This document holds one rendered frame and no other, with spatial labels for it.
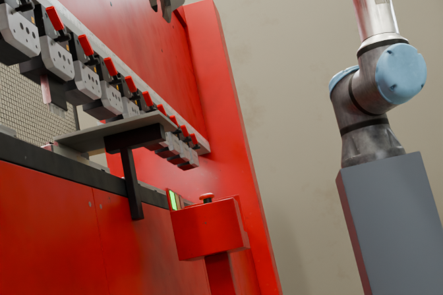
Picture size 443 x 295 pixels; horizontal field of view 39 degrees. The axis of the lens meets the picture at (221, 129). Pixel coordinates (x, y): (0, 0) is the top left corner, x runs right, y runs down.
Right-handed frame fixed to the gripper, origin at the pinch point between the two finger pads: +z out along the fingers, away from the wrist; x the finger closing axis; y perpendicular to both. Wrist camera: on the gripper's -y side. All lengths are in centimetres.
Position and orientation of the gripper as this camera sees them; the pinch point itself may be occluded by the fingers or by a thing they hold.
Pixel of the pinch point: (159, 13)
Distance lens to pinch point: 155.0
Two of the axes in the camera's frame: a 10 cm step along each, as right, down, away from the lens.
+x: -5.4, -5.3, 6.5
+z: 0.3, 7.6, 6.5
